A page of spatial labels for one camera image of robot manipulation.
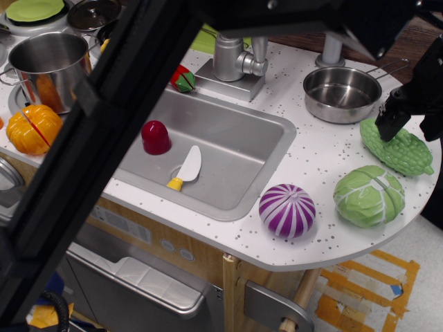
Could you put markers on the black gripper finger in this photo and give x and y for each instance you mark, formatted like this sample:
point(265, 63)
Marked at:
point(431, 126)
point(394, 113)

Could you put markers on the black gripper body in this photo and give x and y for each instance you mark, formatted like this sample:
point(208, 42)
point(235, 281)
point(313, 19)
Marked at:
point(423, 94)

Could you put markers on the green bumpy toy squash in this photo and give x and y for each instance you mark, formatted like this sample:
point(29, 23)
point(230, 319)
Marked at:
point(405, 153)

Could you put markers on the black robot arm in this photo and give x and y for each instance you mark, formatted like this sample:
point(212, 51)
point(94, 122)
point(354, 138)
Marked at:
point(149, 42)

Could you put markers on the small steel pan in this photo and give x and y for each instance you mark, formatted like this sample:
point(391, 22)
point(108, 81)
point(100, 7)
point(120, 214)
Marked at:
point(341, 95)

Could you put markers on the dark pot with lid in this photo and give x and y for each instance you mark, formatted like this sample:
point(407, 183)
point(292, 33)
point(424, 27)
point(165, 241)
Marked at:
point(90, 15)

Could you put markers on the tall steel pot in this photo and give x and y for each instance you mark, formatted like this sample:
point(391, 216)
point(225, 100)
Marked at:
point(48, 67)

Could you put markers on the grey support pole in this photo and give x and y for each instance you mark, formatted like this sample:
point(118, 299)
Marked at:
point(331, 55)

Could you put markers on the green toy cabbage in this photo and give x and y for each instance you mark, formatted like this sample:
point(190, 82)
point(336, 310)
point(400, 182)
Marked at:
point(369, 196)

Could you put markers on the purple striped toy onion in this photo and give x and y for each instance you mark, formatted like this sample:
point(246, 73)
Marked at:
point(287, 211)

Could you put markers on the grey toy sink basin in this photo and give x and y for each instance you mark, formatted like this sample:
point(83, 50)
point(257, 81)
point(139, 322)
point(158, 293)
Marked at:
point(241, 149)

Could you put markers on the silver toy faucet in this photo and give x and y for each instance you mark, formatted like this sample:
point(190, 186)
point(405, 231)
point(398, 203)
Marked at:
point(233, 71)

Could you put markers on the wooden toy kitchen cabinet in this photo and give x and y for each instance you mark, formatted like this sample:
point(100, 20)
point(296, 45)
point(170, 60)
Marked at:
point(254, 298)

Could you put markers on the green cutting board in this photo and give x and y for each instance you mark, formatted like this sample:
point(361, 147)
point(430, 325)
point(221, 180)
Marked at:
point(205, 40)

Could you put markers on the white yellow toy knife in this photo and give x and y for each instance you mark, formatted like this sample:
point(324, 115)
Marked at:
point(189, 170)

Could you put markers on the red toy chili pepper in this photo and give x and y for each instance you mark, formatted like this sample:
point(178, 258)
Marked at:
point(183, 80)

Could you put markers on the red toy cup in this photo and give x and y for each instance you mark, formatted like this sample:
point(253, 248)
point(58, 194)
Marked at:
point(155, 138)

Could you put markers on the silver toy dishwasher door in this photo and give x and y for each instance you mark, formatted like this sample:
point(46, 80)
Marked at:
point(123, 288)

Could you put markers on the orange toy pumpkin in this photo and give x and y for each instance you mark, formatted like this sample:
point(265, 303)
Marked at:
point(33, 130)

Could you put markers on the green toy plate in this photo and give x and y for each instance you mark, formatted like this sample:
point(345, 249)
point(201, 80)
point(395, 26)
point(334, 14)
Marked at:
point(27, 11)

